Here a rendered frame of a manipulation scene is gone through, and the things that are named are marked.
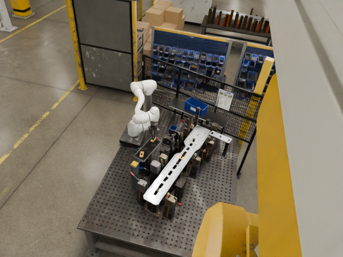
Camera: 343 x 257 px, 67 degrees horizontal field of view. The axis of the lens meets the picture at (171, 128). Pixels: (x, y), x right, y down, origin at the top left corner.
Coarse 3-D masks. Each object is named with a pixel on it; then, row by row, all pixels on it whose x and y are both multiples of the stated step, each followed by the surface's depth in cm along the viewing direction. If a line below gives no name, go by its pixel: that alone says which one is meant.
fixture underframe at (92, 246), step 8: (88, 232) 282; (88, 240) 296; (96, 240) 308; (88, 248) 322; (96, 248) 315; (104, 248) 304; (112, 248) 303; (120, 248) 304; (96, 256) 316; (128, 256) 303; (136, 256) 299; (144, 256) 300; (152, 256) 300
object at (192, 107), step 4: (188, 100) 381; (192, 100) 384; (196, 100) 380; (188, 104) 371; (192, 104) 388; (196, 104) 384; (200, 104) 379; (204, 104) 374; (184, 108) 380; (188, 108) 375; (192, 108) 370; (196, 108) 366; (204, 108) 378; (192, 112) 374; (200, 112) 365; (204, 112) 370; (200, 116) 369
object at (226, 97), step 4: (220, 88) 351; (220, 92) 355; (224, 92) 352; (228, 92) 349; (220, 96) 359; (224, 96) 356; (228, 96) 353; (232, 96) 350; (216, 100) 366; (220, 100) 363; (224, 100) 360; (228, 100) 356; (232, 100) 353; (220, 104) 366; (224, 104) 363; (228, 104) 360; (220, 108) 370; (224, 108) 367; (228, 108) 363
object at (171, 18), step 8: (160, 0) 747; (152, 8) 689; (160, 8) 695; (168, 8) 700; (176, 8) 706; (152, 16) 667; (160, 16) 668; (168, 16) 695; (176, 16) 689; (184, 16) 752; (152, 24) 680; (160, 24) 685; (168, 24) 694; (176, 24) 699
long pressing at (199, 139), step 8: (200, 128) 356; (192, 136) 343; (200, 136) 344; (192, 144) 332; (200, 144) 333; (192, 152) 322; (176, 160) 310; (184, 160) 311; (168, 168) 300; (176, 168) 301; (160, 176) 290; (168, 176) 291; (176, 176) 293; (152, 184) 281; (168, 184) 284; (152, 192) 274; (160, 192) 275; (152, 200) 267; (160, 200) 268
